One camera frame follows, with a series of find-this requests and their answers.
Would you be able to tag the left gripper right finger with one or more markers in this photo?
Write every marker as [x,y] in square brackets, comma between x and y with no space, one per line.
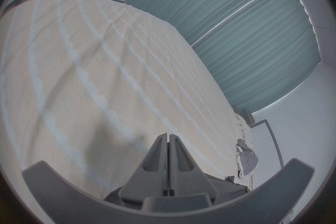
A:
[202,187]

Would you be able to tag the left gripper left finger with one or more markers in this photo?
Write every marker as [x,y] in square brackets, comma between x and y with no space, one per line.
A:
[136,186]

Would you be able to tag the black T-shirt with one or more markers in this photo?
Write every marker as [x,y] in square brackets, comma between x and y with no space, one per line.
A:
[231,187]

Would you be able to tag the pile of clothes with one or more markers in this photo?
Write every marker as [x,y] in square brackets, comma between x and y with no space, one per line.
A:
[248,160]

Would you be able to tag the bed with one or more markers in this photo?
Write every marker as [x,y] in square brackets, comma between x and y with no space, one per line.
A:
[105,73]

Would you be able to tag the white printed pillow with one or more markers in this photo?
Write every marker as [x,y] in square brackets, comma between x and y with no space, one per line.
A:
[244,128]

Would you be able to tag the grey bedside table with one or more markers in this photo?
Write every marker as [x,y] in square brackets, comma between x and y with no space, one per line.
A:
[249,118]

